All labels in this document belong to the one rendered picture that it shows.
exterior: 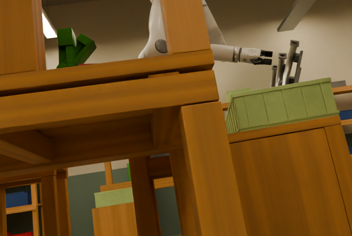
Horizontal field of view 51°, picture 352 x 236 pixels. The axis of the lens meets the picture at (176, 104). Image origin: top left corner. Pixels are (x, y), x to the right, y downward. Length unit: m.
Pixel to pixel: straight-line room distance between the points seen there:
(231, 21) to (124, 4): 2.14
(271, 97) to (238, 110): 0.15
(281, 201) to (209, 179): 0.76
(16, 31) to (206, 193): 0.54
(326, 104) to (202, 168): 0.95
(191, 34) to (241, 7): 6.95
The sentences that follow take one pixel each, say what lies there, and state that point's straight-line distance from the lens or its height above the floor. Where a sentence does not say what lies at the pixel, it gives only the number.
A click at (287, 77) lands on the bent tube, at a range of 1.76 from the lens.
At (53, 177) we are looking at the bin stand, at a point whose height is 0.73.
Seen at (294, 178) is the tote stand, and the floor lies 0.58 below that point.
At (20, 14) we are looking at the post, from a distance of 0.92.
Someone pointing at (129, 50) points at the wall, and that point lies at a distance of 7.24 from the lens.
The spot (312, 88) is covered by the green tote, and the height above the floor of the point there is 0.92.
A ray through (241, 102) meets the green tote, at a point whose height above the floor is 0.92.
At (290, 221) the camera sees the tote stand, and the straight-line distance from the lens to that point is 1.52.
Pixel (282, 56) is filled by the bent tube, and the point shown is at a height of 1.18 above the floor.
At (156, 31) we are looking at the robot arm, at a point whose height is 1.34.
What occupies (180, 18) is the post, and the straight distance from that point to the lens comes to 0.87.
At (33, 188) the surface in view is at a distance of 6.37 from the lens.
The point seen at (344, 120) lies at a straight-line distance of 6.92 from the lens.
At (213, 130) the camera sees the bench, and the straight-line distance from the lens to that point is 0.79.
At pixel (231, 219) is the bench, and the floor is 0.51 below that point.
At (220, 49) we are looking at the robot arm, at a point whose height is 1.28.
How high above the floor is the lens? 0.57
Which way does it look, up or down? 14 degrees up
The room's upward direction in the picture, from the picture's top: 9 degrees counter-clockwise
